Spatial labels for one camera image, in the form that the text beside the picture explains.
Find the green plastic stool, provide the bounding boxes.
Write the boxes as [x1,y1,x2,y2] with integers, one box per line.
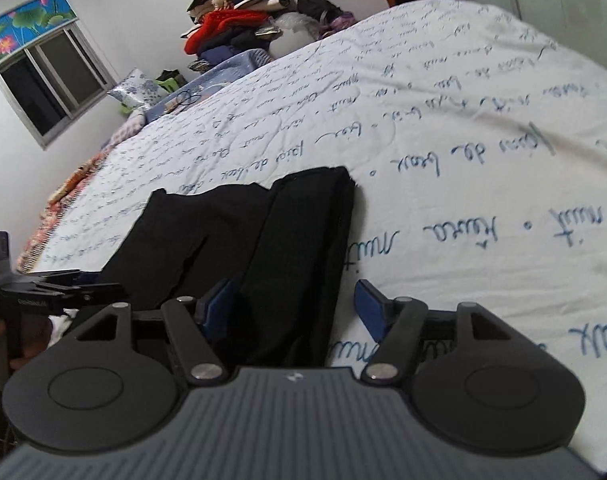
[116,70,188,115]

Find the orange floral blanket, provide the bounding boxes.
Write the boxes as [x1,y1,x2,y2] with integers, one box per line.
[15,108,146,273]

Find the black pants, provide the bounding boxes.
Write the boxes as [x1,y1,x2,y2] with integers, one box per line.
[100,167,355,368]

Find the pile of clothes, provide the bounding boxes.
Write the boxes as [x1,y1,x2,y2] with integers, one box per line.
[182,0,358,74]

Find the white script print bedspread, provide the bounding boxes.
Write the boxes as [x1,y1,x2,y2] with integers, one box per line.
[37,0,607,470]

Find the window with metal frame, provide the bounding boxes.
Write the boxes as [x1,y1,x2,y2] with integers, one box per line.
[0,22,115,150]

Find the blue quilted blanket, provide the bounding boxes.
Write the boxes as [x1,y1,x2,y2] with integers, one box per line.
[144,49,273,122]

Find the floral pillow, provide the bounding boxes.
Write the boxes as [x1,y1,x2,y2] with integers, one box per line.
[108,68,168,108]

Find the person's left hand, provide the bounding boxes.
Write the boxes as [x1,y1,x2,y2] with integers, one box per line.
[0,315,53,370]

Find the lotus print window blind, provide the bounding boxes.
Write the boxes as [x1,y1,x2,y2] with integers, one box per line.
[0,0,78,64]

